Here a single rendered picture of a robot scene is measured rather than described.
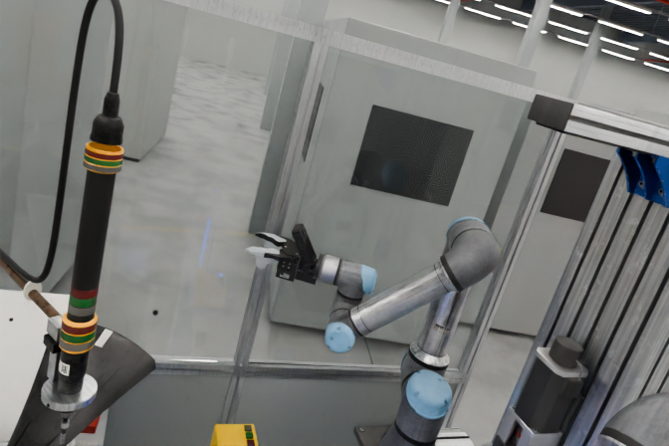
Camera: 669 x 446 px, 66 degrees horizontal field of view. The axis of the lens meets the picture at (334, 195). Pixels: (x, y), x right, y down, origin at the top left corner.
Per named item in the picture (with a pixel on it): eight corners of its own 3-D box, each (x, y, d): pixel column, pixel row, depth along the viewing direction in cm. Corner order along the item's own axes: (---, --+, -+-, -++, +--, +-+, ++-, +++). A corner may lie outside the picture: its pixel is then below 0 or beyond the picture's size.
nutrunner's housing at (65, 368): (46, 405, 73) (89, 87, 61) (74, 395, 76) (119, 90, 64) (59, 422, 71) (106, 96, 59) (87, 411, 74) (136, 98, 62)
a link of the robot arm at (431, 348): (395, 403, 143) (459, 223, 128) (395, 371, 157) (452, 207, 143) (437, 416, 143) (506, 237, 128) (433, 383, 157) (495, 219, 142)
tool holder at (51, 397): (24, 381, 73) (31, 322, 70) (74, 364, 79) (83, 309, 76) (55, 419, 68) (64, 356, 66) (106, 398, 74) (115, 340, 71)
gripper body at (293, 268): (272, 276, 143) (315, 289, 142) (279, 250, 139) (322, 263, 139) (279, 263, 150) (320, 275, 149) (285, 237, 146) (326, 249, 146)
